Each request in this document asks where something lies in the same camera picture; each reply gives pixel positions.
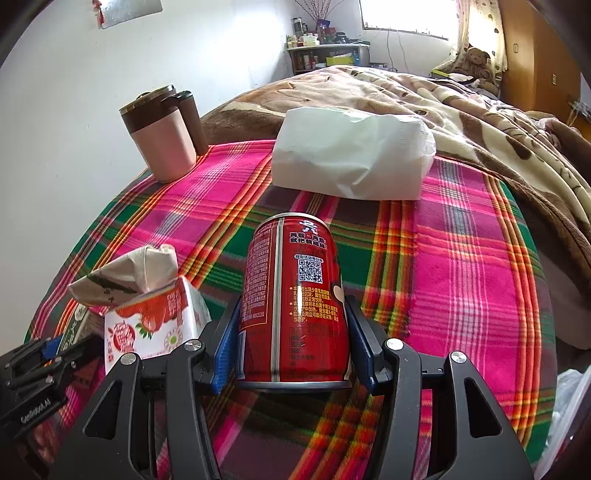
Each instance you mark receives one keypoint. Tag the strawberry print drink carton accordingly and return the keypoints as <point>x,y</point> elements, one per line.
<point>152,323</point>

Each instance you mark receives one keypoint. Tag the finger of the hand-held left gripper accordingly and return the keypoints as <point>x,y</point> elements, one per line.
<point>69,364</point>
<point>48,350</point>

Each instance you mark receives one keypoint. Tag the green and white box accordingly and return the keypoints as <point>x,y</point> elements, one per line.
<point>81,330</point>

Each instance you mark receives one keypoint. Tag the dried branches in vase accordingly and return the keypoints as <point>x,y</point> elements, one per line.
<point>318,11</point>

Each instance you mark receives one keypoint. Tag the bottles and jars on shelf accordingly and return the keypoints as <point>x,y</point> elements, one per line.
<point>309,39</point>

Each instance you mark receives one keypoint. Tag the white tissue pack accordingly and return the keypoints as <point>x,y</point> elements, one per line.
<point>346,157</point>

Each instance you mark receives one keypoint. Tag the white shelf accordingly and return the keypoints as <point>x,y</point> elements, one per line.
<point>323,47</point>

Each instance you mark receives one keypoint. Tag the brown teddy bear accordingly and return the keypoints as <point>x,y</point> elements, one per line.
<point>475,60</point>

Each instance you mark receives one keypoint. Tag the white plastic bag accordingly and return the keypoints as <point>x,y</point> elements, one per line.
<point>565,401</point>

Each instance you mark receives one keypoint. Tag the wooden wardrobe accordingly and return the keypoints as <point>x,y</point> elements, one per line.
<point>531,55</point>

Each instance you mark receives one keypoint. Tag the brown blanket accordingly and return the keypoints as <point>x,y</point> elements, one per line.
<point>572,134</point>

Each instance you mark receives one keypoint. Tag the window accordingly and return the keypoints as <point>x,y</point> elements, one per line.
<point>406,16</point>

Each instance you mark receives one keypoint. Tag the pink cup with brown lid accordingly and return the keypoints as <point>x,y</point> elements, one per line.
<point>161,147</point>

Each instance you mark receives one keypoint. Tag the patterned curtain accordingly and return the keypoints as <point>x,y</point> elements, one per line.
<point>480,27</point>

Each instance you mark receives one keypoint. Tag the pink plaid blanket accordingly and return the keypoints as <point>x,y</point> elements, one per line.
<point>461,277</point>

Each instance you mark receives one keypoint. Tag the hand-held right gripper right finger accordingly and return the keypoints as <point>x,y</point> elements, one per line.
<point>362,355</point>

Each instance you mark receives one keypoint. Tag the dark brown tumbler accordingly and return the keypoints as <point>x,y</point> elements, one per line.
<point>194,124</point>

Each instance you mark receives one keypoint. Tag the silver wall hanging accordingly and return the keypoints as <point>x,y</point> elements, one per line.
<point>129,11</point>

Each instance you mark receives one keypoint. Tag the yellow green box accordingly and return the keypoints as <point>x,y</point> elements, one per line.
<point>340,60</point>

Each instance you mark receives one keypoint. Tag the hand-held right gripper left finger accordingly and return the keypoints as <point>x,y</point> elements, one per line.
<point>226,346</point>

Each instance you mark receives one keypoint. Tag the beige patterned blanket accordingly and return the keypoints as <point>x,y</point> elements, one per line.
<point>415,92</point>

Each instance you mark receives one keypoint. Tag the red drink can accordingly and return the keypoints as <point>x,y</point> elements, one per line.
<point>291,300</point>

